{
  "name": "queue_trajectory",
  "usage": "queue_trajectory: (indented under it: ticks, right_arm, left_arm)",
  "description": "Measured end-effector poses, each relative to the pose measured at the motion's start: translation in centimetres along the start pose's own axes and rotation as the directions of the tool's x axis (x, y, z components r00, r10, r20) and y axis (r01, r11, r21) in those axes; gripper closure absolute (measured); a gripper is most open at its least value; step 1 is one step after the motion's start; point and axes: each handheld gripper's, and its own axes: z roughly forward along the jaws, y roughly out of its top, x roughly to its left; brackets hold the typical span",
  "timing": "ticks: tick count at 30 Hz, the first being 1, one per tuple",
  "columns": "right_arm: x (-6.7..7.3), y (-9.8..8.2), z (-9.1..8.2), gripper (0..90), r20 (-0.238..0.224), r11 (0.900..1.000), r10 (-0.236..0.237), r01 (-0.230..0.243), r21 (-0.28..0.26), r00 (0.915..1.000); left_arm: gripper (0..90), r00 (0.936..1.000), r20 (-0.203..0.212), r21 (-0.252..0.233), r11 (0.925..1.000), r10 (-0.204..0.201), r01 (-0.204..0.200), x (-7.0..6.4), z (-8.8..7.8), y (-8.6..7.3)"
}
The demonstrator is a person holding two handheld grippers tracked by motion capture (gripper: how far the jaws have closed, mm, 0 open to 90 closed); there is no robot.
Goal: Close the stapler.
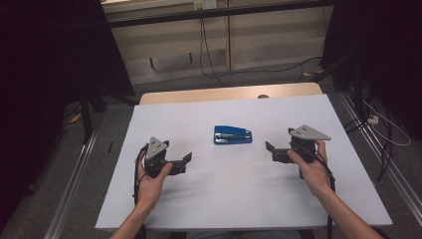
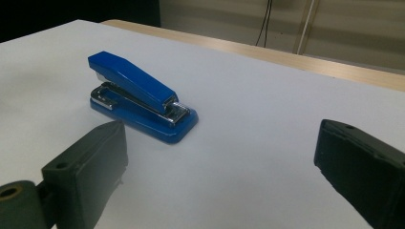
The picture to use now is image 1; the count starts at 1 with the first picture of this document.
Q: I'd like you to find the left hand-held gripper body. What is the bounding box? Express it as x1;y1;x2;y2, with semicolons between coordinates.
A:
144;136;172;178

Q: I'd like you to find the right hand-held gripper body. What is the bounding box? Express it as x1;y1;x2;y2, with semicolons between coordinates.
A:
288;124;331;163

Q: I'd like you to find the blue stapler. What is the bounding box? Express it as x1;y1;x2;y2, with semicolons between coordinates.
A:
213;124;254;146

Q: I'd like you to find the person's right hand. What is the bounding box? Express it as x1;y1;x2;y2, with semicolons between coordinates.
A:
287;139;332;199

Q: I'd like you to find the person's left hand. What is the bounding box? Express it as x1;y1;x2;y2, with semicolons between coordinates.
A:
136;160;173;209

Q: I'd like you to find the white table mat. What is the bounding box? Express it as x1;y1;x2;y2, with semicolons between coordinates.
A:
95;94;393;231

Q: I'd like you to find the black metal stand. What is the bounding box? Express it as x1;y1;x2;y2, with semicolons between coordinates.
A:
79;84;137;145
312;53;367;125

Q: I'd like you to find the black curtain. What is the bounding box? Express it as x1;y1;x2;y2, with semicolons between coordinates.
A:
0;0;134;233
319;0;422;142

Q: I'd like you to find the black horizontal bar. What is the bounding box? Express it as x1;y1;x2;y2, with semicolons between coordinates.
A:
106;0;333;29

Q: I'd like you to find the left hand-held gripper cable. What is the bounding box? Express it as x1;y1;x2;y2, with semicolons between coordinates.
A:
132;143;149;239

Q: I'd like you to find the hand-held gripper cable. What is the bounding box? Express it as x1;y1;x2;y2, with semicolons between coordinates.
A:
132;143;149;239
314;151;336;239

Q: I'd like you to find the right hand-held gripper cable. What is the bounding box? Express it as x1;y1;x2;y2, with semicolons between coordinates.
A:
314;151;336;239

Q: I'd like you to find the black floor cable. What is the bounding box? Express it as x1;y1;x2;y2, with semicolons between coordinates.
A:
212;55;323;84

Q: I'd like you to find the black cable bundle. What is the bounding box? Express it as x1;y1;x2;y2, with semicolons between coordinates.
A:
342;109;396;184

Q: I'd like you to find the white cable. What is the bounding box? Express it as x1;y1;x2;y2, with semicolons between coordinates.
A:
361;99;412;147

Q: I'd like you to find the aluminium floor rail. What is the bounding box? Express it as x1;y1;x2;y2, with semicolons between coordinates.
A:
43;130;99;239
337;91;422;218

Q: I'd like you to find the black hanging cable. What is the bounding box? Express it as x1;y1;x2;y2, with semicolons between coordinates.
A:
198;16;228;86

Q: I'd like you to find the white wall socket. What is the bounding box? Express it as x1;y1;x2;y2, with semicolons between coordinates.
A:
193;0;218;10

